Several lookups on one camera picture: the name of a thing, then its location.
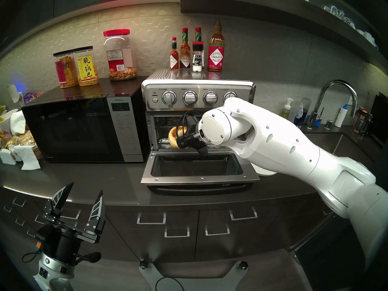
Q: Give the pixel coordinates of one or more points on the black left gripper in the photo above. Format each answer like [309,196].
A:
[60,242]

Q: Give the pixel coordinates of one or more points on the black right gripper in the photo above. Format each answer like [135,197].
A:
[192,132]

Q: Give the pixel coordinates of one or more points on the toasted bagel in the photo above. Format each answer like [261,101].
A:
[174,137]

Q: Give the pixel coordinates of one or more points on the glass oven door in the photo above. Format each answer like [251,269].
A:
[182,180]

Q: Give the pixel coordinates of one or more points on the white round plate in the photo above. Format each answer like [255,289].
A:
[266,171]

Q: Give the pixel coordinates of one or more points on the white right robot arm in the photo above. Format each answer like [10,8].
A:
[288,151]

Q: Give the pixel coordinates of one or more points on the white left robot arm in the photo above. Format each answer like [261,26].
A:
[51,273]

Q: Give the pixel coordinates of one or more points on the silver oven knob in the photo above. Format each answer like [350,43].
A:
[210,98]
[190,98]
[230,95]
[169,98]

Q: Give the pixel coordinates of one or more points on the silver toaster oven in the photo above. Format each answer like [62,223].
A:
[200,84]

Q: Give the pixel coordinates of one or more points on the black microwave oven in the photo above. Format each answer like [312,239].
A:
[75,129]

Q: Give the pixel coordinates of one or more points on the foil lined crumb tray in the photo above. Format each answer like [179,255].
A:
[162,146]

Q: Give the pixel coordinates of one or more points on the large white paper sheet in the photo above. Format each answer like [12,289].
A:
[28,157]

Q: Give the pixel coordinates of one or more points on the small Tabasco bottle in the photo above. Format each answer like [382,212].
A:
[174,61]

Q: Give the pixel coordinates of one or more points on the medium orange Tabasco bottle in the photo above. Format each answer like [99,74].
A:
[185,60]

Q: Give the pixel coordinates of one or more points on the black salt grinder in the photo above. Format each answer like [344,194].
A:
[197,60]

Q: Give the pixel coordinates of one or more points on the bagged bread loaf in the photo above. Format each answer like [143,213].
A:
[25,140]

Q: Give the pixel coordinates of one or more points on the small white paper sheet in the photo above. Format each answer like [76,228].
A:
[7,157]

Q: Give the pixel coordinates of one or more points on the large Tabasco bottle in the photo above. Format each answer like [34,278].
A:
[216,57]

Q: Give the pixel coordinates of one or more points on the red lid plastic jar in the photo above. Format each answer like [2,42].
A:
[119,60]

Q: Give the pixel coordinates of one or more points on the dark base cabinet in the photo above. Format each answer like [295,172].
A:
[182,248]

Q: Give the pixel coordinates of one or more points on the white tissue paper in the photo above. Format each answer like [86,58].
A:
[18,122]

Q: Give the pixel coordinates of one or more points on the yellow hand soap dispenser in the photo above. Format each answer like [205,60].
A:
[286,111]

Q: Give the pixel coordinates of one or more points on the green label Tabasco bottle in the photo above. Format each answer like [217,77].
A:
[198,35]

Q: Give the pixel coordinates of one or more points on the white bowl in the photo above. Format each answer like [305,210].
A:
[6,117]

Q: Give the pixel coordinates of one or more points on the blue dish soap bottle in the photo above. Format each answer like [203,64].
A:
[300,113]

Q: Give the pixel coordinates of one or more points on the yellow label snack jar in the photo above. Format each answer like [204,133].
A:
[86,69]

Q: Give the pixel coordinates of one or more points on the purple snack package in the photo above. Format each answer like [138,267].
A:
[30,96]

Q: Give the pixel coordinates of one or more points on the small blue plastic item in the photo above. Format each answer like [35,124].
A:
[317,122]

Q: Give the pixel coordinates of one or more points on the red label snack jar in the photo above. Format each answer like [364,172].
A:
[63,72]

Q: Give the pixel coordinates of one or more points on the small chrome sink fixture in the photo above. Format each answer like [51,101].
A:
[328,124]

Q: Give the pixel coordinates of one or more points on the white bottle blue cap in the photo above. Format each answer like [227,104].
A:
[341,116]

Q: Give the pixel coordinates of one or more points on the chrome gooseneck faucet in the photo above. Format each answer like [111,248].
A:
[336,82]

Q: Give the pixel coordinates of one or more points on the dark upper cabinet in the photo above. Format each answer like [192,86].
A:
[91,2]

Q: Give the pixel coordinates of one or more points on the copper glass french press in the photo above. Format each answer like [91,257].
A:
[360,120]

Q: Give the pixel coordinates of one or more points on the black coffee machine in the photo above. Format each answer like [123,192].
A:
[380,117]

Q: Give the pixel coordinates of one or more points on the white mug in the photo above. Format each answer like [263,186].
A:
[369,37]
[360,31]

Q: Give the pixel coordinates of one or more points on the black frame knob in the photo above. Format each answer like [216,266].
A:
[143,264]
[243,265]

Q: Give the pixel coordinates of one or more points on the grey robot base frame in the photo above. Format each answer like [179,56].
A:
[149,279]

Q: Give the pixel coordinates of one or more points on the white wall dispenser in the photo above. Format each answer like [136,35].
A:
[13,93]

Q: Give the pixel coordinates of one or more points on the dark wall shelf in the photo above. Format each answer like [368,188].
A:
[257,11]

